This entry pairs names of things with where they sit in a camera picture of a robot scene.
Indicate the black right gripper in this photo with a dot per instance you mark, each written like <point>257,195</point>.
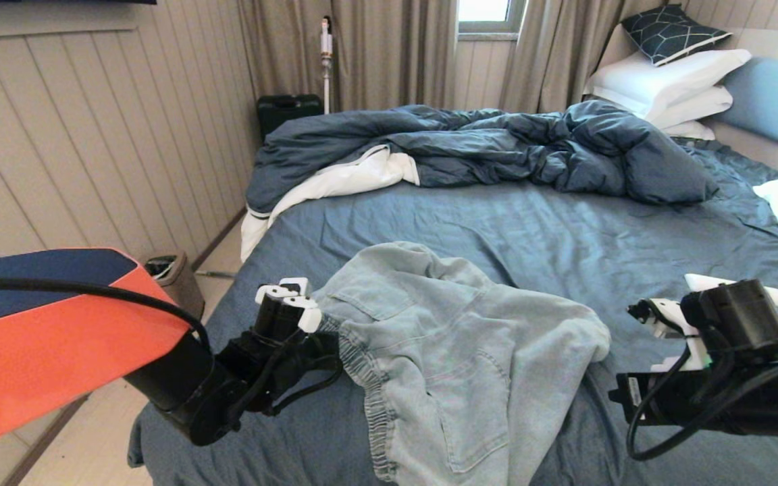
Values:
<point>686,398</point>

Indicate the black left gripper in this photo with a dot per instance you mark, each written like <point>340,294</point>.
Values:
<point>288,364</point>

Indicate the light blue denim shorts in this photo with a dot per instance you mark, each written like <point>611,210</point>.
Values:
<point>456,351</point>

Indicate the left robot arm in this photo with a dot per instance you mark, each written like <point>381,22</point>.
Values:
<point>58,344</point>

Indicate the white remote control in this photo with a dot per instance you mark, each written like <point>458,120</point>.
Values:
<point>706,280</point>

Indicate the beige trash bin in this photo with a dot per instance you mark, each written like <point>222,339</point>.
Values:
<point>176,277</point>

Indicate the bed with blue sheet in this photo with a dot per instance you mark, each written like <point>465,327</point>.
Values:
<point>564,229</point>

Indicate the black hard suitcase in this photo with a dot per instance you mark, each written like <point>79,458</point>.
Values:
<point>288,111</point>

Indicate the small white pillow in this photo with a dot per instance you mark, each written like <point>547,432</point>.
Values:
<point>693,131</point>

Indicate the medium white pillow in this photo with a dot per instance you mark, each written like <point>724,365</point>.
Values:
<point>699,106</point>

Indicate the dark blue white-lined duvet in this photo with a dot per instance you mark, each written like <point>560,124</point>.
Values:
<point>497,142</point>

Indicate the large white pillow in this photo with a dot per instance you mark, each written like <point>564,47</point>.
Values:
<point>659,79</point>

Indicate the white stick vacuum cleaner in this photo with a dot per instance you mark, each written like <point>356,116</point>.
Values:
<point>325,42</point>

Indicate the wide beige curtain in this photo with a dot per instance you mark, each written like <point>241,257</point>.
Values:
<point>389,54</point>

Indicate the dark geometric patterned cushion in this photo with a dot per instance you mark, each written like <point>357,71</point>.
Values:
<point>672,32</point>

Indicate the narrow beige curtain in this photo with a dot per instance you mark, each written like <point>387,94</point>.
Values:
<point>551,54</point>

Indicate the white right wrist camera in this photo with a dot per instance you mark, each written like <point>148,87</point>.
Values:
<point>672,324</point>

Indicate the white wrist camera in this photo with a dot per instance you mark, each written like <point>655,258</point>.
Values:
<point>672,324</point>
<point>294,287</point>

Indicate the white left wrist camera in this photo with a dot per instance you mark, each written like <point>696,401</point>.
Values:
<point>294,287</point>

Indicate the window with grey frame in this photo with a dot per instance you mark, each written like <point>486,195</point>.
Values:
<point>490,10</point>

